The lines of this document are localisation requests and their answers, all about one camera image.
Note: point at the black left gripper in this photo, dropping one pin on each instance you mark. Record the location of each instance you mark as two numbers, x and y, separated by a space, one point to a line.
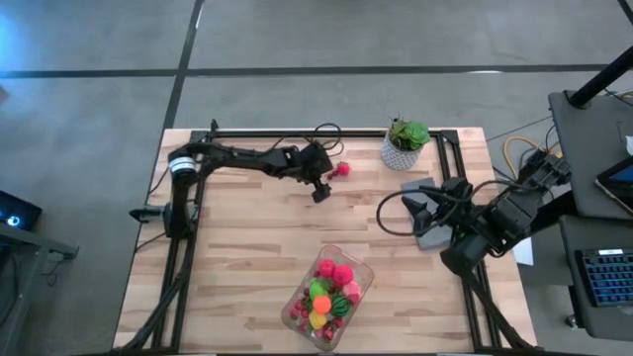
309 163

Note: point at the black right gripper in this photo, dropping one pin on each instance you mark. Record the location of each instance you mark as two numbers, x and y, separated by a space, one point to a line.
455 203

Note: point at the small red toy strawberry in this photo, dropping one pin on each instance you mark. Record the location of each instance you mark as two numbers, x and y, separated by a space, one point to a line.
302 326
337 323
343 169
292 313
354 298

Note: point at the clear plastic tupperware container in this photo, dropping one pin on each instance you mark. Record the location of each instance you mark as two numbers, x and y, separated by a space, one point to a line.
365 274

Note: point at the pink toy peach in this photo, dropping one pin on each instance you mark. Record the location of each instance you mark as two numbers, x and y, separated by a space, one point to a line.
353 288

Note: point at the orange toy fruit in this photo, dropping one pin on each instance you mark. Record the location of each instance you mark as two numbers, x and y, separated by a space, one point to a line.
322 304

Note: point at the small toy watermelon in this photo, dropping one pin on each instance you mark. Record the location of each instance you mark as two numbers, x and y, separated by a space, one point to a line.
341 306

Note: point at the yellow toy fruit green leaves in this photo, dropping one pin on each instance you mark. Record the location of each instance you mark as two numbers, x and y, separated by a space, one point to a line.
317 321

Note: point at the small pink toy strawberry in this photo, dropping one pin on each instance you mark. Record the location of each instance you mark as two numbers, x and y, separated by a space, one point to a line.
328 334

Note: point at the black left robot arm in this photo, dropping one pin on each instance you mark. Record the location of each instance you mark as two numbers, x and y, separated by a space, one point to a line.
237 158

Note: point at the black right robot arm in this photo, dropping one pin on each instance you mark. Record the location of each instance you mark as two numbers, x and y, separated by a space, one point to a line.
509 217

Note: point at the grey folded cloth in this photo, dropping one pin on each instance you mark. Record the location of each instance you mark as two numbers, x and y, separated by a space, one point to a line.
437 242

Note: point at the succulent in white patterned pot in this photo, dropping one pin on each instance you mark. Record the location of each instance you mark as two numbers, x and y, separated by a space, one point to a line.
400 158

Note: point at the white paper sheet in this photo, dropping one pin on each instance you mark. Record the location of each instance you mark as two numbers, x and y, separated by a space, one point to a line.
525 254

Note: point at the dark grey desk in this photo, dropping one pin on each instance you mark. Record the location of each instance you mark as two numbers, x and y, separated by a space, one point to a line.
588 158
598 324

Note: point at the black castor wheel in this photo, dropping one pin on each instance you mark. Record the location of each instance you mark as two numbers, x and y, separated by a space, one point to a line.
571 321

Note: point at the backlit black keyboard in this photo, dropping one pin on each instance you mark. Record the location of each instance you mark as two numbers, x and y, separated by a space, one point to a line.
608 277

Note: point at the tablet computer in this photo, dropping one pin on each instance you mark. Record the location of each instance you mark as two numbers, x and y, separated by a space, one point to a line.
620 185

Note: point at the black pole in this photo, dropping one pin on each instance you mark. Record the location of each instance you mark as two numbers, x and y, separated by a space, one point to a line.
598 79

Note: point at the dark metal stand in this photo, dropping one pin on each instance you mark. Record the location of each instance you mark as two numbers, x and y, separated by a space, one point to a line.
34 244

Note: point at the black device with blue light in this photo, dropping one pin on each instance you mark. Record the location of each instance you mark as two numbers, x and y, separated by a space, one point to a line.
22 210

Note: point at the black aluminium table frame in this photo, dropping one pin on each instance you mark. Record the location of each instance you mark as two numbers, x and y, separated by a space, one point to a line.
237 132

